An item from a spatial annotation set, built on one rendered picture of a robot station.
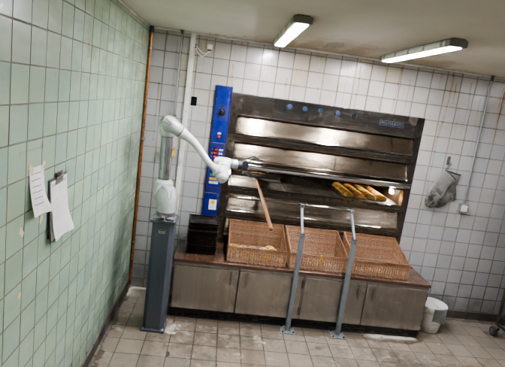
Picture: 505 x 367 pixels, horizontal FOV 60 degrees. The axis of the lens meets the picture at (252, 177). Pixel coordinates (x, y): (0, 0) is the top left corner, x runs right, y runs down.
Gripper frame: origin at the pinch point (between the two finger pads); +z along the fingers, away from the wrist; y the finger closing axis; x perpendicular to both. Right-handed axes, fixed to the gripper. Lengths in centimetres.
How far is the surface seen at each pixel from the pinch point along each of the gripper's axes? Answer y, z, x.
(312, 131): -34, 51, -57
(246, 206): 50, -5, -54
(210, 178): 25, -43, -51
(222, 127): -26, -38, -51
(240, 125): -31, -20, -55
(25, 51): -65, -113, 196
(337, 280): 96, 85, -2
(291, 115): -46, 28, -57
